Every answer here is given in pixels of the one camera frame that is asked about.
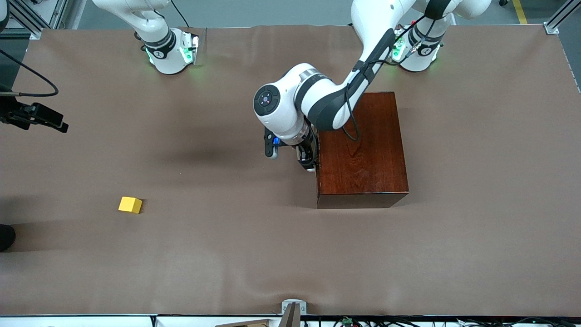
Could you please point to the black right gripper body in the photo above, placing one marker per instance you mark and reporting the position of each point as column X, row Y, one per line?
column 18, row 114

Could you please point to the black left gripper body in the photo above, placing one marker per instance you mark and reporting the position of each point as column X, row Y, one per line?
column 307, row 149

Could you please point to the yellow block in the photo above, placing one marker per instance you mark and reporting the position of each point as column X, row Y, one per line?
column 130, row 205

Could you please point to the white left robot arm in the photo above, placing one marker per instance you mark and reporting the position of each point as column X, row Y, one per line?
column 283, row 120

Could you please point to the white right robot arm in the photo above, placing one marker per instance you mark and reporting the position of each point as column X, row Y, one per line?
column 168, row 59

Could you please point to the dark brown wooden cabinet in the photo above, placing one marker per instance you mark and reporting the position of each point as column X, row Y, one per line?
column 367, row 154

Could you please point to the black rounded object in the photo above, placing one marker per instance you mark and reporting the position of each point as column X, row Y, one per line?
column 5, row 238

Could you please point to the brown table cover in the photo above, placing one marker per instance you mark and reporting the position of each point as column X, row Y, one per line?
column 181, row 272

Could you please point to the light wooden board piece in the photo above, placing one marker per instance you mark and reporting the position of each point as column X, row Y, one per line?
column 245, row 324

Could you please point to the aluminium frame with pale post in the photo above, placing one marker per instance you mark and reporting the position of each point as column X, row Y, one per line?
column 77, row 13

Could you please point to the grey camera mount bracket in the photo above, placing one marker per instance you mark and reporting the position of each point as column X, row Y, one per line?
column 292, row 318

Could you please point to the white table edge rail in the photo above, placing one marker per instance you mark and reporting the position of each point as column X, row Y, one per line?
column 91, row 322

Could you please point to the aluminium frame profile with bracket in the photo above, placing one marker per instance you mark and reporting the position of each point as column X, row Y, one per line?
column 552, row 29

